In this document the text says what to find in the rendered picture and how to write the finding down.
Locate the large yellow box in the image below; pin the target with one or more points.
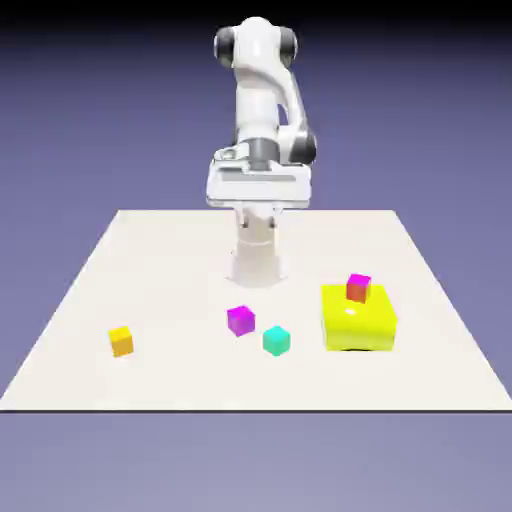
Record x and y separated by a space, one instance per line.
358 324

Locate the small purple cube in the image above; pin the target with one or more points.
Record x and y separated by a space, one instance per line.
240 320

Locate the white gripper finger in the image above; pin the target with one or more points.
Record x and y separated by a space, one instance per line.
244 218
273 218

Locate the small teal cube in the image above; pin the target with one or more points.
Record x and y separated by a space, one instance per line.
276 340

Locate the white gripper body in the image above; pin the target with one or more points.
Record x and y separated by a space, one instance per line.
258 188

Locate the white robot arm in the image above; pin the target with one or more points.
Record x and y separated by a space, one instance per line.
256 80

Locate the small red cube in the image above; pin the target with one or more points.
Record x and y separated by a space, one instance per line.
357 288

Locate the small orange cube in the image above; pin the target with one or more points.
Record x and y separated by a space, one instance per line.
121 341

